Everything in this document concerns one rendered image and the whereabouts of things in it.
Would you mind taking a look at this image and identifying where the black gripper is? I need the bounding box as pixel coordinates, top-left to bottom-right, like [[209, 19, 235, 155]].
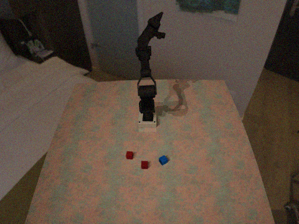
[[142, 12, 163, 39]]

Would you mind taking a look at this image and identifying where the blue cube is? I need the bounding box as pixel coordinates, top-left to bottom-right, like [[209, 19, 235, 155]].
[[158, 155, 168, 165]]

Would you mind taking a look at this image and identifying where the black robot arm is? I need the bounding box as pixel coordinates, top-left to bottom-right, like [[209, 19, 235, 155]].
[[135, 29, 166, 121]]

